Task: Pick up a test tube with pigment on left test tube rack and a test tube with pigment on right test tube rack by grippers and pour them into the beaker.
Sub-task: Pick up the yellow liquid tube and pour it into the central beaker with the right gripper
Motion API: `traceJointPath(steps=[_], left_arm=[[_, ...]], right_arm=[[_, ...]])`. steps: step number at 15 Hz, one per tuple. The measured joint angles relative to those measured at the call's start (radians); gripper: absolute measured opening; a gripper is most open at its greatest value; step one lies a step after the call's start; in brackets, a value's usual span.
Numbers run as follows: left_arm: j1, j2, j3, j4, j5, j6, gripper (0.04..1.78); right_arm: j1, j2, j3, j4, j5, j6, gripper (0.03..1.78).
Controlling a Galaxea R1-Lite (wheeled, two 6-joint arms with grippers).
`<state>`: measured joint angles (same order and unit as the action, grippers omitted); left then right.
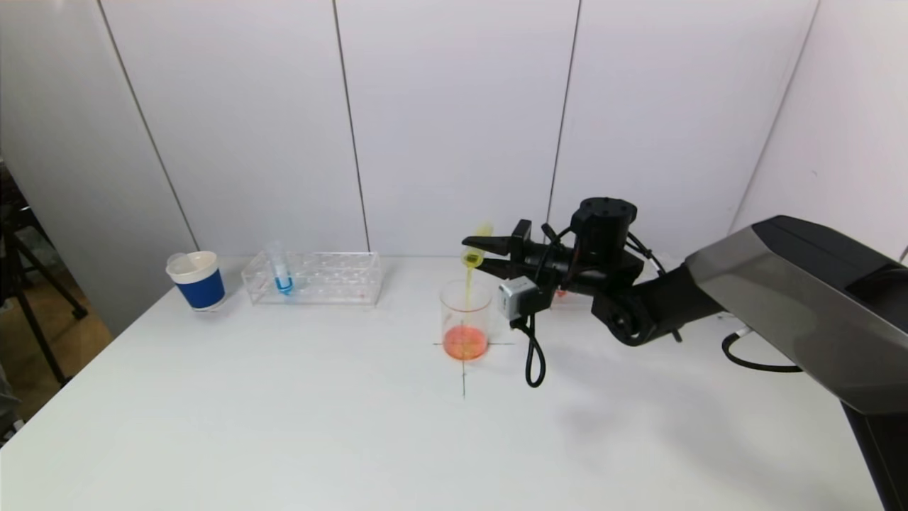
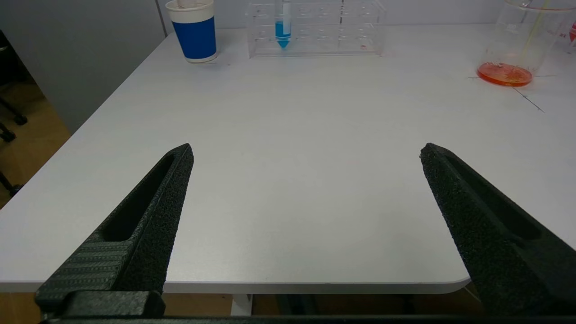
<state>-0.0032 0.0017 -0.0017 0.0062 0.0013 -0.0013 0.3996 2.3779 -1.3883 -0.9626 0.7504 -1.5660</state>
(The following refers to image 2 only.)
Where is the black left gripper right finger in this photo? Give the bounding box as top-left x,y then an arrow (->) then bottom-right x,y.
419,143 -> 576,315

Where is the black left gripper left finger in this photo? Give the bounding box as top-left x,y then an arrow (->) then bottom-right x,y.
35,143 -> 195,315

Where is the clear glass beaker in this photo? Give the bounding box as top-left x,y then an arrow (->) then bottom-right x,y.
477,0 -> 576,88

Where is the test tube with blue liquid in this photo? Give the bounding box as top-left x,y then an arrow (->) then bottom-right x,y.
274,0 -> 293,50

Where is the black tripod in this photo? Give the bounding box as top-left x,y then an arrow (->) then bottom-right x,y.
0,31 -> 28,198

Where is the blue white paper cup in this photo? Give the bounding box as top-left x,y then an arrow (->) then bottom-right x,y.
165,0 -> 218,63

